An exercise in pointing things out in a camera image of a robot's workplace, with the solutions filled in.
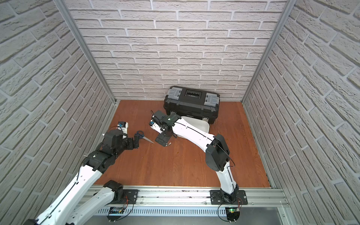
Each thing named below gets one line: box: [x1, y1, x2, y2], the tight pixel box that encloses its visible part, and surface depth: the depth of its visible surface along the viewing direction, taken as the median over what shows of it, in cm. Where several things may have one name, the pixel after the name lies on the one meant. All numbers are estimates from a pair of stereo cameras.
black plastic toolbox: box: [163, 85, 221, 125], surface depth 99 cm
